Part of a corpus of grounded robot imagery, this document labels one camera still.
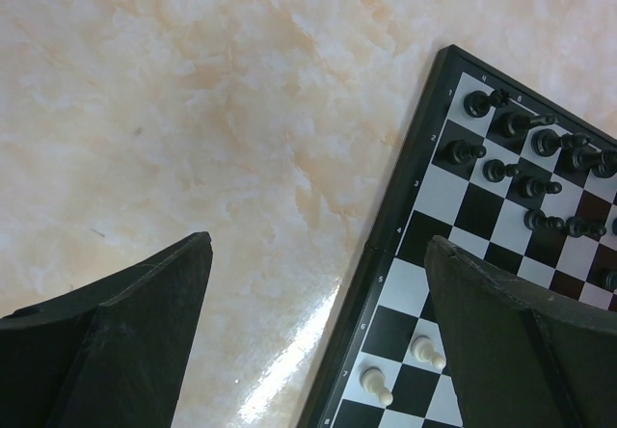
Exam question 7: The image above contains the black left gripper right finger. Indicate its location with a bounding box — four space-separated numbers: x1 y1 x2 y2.
424 236 616 427

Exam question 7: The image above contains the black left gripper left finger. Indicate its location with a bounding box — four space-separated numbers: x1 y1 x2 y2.
1 231 213 427

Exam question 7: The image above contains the black tall chess piece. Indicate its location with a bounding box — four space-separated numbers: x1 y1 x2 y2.
497 112 558 138

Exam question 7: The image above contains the black corner chess piece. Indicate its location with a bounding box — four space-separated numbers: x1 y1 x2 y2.
464 90 510 118

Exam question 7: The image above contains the white pawn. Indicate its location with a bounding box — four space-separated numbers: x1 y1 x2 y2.
410 335 446 370
360 367 393 407

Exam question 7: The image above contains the white pawn far left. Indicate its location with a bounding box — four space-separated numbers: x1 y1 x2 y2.
360 367 393 407

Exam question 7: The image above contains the black and grey chessboard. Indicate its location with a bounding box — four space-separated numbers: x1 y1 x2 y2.
299 45 616 427

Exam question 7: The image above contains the black pawn near corner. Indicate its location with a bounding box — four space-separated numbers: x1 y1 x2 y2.
445 140 487 165

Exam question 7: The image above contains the black back row piece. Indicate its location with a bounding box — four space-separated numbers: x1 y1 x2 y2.
531 129 591 157

